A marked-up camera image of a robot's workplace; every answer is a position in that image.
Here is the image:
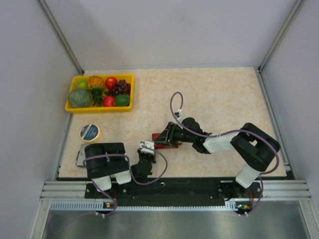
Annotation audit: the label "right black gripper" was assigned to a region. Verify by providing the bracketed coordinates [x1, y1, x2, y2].
[154, 121, 195, 147]

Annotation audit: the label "red paper box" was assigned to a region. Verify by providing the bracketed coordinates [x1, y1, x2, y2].
[152, 133, 182, 149]

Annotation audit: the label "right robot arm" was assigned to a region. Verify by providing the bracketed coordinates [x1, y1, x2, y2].
[154, 118, 281, 197]

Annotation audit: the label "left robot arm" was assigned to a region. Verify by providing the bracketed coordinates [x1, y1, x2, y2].
[83, 141, 156, 198]

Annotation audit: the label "green lime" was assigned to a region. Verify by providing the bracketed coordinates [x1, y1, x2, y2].
[115, 94, 130, 107]

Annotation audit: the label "purple grapes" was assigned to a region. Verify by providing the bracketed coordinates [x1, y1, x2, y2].
[105, 80, 131, 97]

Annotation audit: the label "red apple bottom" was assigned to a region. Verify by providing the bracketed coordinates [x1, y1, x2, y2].
[102, 96, 116, 107]

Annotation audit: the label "red apple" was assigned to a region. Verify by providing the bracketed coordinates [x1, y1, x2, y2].
[105, 77, 117, 90]
[102, 96, 116, 107]

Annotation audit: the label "yellow plastic tray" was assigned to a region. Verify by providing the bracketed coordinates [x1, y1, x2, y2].
[65, 74, 135, 114]

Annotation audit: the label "red apple top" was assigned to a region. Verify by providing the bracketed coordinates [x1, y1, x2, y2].
[105, 77, 117, 90]

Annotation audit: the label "green melon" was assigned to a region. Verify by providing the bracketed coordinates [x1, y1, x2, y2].
[68, 88, 92, 108]

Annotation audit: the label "orange pineapple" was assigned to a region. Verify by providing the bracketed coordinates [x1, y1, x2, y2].
[87, 76, 105, 107]

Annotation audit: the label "green apple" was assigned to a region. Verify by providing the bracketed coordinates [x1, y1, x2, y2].
[76, 79, 88, 91]

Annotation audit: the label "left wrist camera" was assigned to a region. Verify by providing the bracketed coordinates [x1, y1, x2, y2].
[139, 141, 155, 155]

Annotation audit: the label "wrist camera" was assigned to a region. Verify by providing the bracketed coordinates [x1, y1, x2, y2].
[174, 109, 183, 122]
[139, 141, 155, 155]

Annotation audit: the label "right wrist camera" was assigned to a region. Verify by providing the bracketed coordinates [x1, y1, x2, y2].
[174, 109, 183, 122]

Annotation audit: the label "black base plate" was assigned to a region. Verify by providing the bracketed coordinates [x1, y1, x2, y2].
[84, 176, 265, 207]

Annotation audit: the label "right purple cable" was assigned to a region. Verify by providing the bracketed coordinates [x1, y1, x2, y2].
[170, 92, 280, 216]

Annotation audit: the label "grey cable duct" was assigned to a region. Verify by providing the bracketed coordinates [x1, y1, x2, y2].
[50, 201, 239, 212]

